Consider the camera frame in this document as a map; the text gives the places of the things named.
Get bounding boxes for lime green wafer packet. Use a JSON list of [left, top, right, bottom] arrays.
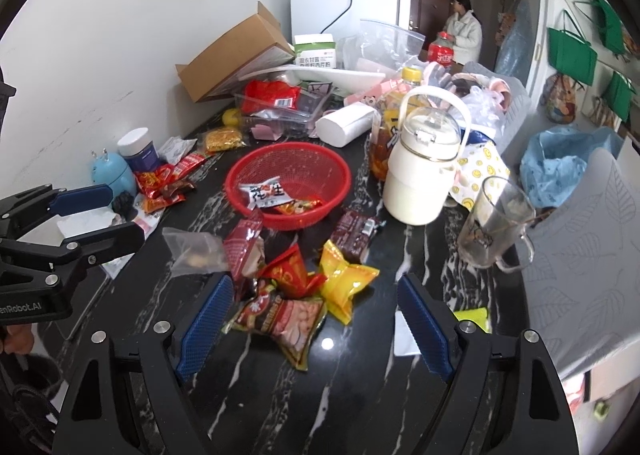
[[452, 307, 493, 333]]

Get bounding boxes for white cylindrical container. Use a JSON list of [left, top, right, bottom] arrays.
[[315, 105, 378, 148]]

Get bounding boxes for clear plastic snack bag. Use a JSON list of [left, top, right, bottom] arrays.
[[162, 227, 231, 278]]

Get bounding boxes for red striped snack packet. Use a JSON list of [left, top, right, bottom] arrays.
[[170, 152, 208, 181]]

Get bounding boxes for black power cable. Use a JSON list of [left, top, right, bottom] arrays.
[[320, 0, 386, 36]]

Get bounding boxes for blue plastic bag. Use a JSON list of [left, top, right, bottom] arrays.
[[520, 125, 626, 208]]

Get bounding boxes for dark red snack packet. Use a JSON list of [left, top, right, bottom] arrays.
[[222, 210, 266, 303]]

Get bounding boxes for cream insulated jug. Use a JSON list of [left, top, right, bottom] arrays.
[[382, 85, 473, 226]]

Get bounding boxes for red food packet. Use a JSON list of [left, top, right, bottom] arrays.
[[240, 80, 301, 116]]

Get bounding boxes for silver foil packet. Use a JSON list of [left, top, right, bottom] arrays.
[[159, 136, 198, 166]]

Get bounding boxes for white-lid blue jar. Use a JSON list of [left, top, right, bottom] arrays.
[[117, 128, 162, 173]]

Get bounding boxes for yellow noodle snack packet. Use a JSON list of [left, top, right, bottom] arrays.
[[200, 126, 248, 154]]

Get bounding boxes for large green tote bag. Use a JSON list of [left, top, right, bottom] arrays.
[[546, 10, 598, 86]]

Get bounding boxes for red gold-print snack packet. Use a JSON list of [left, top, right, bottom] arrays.
[[257, 242, 326, 301]]

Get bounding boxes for patterned hanging bag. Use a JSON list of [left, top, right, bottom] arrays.
[[540, 72, 581, 125]]

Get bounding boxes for white refrigerator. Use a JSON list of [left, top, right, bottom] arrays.
[[290, 0, 413, 43]]

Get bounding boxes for light blue bottle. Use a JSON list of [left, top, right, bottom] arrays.
[[90, 148, 137, 198]]

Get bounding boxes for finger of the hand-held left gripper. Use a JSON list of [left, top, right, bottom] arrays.
[[0, 184, 115, 241], [0, 221, 146, 287]]

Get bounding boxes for glass mug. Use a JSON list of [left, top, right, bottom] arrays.
[[456, 175, 536, 272]]

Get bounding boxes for small orange snack packet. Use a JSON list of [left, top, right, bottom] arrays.
[[272, 198, 323, 217]]

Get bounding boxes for smiley-print cloth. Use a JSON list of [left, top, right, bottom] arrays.
[[447, 138, 511, 211]]

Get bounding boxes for pink peanut snack packet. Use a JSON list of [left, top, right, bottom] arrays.
[[222, 282, 328, 371]]

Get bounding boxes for grey leaf-print mat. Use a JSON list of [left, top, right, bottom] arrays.
[[520, 138, 640, 381]]

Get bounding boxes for brown cardboard box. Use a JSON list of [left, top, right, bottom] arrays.
[[175, 0, 296, 103]]

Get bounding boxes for brown chocolate snack packet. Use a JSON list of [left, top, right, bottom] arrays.
[[330, 209, 381, 258]]

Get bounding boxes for translucent blue hanging bag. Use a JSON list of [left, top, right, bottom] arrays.
[[495, 0, 536, 86]]

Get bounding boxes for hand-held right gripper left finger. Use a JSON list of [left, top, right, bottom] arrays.
[[52, 272, 236, 455]]

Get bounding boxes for green and white carton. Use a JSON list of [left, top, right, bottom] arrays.
[[292, 34, 338, 70]]

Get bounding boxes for clear zip bag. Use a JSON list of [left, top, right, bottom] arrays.
[[340, 19, 426, 73]]

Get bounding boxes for yellow-cap pickle bottle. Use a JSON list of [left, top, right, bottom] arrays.
[[369, 66, 426, 181]]

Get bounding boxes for brown door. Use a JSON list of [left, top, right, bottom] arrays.
[[407, 0, 471, 53]]

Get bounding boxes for white peanut packet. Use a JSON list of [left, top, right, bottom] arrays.
[[239, 175, 283, 210]]

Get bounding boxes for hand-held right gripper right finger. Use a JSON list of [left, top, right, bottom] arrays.
[[397, 272, 583, 455]]

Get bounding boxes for red orange snack packet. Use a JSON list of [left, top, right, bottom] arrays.
[[136, 168, 173, 198]]

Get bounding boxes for brown candy wrapper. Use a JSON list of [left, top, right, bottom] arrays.
[[160, 179, 197, 201]]

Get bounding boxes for translucent storage basket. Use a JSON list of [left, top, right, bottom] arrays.
[[460, 61, 531, 156]]

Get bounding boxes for person's left hand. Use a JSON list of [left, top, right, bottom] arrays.
[[0, 324, 34, 355]]

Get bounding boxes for red plastic basket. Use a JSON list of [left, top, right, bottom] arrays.
[[225, 142, 352, 231]]

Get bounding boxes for white paper sheet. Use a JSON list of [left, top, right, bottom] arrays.
[[394, 310, 426, 356]]

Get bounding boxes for pink white paper packet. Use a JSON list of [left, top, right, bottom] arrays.
[[57, 212, 163, 281]]

